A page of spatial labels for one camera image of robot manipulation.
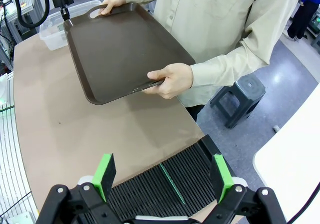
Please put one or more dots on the person's left hand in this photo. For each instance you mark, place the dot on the person's left hand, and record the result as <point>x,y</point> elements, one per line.
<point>177,80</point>

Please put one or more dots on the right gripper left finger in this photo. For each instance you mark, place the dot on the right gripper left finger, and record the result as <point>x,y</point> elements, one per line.
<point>100,179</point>

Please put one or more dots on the beige button shirt torso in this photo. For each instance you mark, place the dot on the beige button shirt torso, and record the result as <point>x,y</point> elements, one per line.
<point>212,21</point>

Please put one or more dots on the squarish green PCB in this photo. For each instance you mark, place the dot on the squarish green PCB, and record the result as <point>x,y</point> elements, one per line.
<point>61,27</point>

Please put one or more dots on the person in blue top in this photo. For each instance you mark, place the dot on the person in blue top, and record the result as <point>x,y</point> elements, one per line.
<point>303,11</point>

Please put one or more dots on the wide green PCB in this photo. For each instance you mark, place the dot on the wide green PCB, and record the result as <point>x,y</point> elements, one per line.
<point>172,184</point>

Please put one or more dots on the grey aluminium frame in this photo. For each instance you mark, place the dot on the grey aluminium frame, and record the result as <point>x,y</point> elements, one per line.
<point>25,13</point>

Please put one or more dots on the black slotted PCB rack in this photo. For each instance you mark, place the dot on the black slotted PCB rack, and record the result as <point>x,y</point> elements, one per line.
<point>155,191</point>

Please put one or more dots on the dark grey plastic stool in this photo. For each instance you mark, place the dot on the dark grey plastic stool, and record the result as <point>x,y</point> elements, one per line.
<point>240,96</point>

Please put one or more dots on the dark brown serving tray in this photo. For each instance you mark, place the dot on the dark brown serving tray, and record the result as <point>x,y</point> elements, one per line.
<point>120,51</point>

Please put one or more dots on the large white table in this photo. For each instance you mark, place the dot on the large white table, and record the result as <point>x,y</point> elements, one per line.
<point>290,159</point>

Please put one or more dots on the person's left forearm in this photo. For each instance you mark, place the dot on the person's left forearm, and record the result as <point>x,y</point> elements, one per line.
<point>225,66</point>

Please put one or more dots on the person's right hand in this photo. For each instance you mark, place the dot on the person's right hand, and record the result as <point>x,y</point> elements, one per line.
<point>113,3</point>

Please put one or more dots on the clear plastic bin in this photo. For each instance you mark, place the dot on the clear plastic bin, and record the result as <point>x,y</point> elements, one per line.
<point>53,38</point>

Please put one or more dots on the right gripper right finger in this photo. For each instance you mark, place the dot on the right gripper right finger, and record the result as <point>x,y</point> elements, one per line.
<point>222,179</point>

